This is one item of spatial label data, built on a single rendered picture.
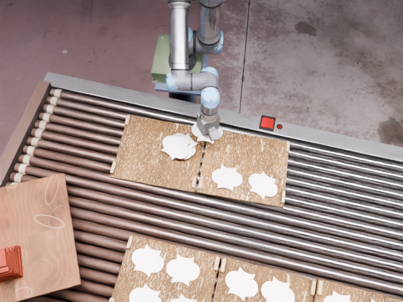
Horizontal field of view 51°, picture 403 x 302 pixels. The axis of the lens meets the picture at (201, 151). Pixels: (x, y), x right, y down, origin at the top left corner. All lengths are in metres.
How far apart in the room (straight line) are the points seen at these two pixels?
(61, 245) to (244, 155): 0.93
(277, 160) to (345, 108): 1.53
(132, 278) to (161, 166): 0.53
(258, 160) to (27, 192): 1.07
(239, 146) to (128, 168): 0.55
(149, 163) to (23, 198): 0.58
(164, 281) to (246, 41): 2.41
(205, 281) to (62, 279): 0.59
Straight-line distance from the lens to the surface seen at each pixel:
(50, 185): 1.99
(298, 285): 1.95
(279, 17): 3.98
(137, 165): 2.06
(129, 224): 1.98
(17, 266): 1.86
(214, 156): 2.07
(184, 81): 1.78
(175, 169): 2.04
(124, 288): 1.90
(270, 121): 2.21
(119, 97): 2.29
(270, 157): 2.11
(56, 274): 1.86
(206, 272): 1.90
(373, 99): 3.68
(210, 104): 1.71
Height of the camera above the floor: 2.80
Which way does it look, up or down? 64 degrees down
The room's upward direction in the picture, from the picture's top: 4 degrees clockwise
